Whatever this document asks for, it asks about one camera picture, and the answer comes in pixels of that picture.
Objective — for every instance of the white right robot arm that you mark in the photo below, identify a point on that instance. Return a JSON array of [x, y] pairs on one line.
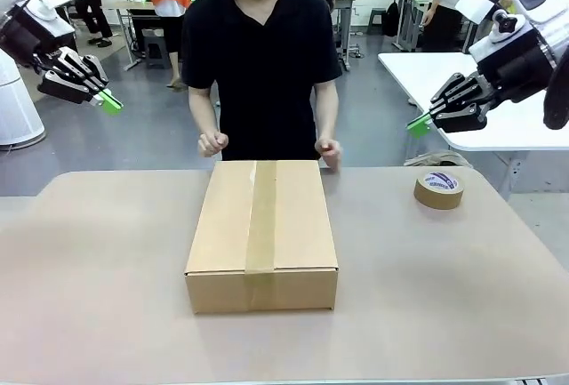
[[547, 11]]

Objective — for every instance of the person's right hand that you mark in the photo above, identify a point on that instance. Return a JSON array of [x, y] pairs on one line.
[[213, 142]]

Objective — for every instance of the person in black shirt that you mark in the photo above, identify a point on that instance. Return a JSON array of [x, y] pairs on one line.
[[262, 69]]

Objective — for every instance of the brown tape strip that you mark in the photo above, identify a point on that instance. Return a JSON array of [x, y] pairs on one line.
[[262, 225]]

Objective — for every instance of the grey stool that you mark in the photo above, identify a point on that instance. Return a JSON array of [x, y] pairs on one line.
[[377, 20], [155, 47]]

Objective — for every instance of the beige cloth bag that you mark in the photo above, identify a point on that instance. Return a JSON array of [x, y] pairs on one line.
[[438, 159]]

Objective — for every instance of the person's left hand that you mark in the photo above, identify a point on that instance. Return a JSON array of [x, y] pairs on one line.
[[331, 151]]

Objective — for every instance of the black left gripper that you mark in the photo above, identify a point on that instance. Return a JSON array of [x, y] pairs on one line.
[[22, 38]]

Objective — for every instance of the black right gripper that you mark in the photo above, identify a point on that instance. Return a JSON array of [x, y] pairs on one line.
[[520, 74]]

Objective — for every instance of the person's right forearm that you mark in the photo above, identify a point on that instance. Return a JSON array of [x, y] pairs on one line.
[[202, 109]]

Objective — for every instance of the black backpack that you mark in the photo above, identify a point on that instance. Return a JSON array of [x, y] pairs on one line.
[[391, 20]]

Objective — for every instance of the brown packing tape roll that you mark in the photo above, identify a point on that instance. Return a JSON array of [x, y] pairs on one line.
[[438, 198]]

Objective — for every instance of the white table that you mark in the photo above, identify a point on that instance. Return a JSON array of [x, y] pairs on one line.
[[444, 74]]

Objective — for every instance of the brown cardboard box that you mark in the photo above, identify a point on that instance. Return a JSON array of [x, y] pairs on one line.
[[213, 234]]

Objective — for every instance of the person's left forearm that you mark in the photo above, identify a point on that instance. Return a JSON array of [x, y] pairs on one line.
[[328, 109]]

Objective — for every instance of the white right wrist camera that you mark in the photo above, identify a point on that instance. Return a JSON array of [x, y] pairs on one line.
[[486, 49]]

